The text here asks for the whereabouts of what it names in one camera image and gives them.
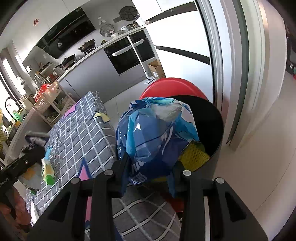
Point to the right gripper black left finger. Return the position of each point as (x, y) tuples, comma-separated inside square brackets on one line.
[(64, 219)]

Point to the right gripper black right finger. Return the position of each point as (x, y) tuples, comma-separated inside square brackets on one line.
[(213, 210)]

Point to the green labelled plastic bottle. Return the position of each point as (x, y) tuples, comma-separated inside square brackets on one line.
[(47, 172)]

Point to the blue plastic bag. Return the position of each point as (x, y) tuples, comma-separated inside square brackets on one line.
[(151, 135)]

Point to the black kitchen faucet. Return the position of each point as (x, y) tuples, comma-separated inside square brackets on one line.
[(12, 107)]

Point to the black trash bin red lid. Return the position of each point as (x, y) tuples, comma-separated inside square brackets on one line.
[(199, 156)]

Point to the white tissue paper sheet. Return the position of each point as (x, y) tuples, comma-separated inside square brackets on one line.
[(32, 178)]

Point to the grey checked tablecloth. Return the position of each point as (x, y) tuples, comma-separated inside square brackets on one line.
[(82, 145)]

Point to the beige plastic storage rack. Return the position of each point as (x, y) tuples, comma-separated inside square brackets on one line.
[(53, 104)]

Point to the red plastic basket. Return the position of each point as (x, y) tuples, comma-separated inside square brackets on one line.
[(42, 89)]

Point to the black wok on stove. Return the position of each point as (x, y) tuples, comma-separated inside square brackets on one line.
[(67, 63)]

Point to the black range hood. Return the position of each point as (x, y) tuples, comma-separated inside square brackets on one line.
[(67, 32)]

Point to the black built-in oven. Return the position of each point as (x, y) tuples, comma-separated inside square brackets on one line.
[(122, 55)]

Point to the cardboard box on floor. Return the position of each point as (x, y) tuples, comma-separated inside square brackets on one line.
[(156, 69)]

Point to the white refrigerator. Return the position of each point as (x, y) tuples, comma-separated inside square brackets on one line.
[(180, 38)]

